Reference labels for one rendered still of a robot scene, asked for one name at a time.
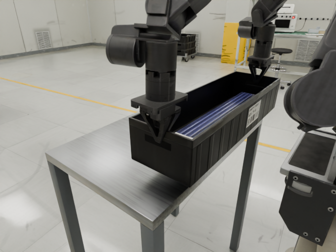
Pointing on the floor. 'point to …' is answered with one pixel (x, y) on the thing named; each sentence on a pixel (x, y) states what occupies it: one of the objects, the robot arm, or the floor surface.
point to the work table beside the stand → (133, 183)
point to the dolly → (186, 46)
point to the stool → (280, 63)
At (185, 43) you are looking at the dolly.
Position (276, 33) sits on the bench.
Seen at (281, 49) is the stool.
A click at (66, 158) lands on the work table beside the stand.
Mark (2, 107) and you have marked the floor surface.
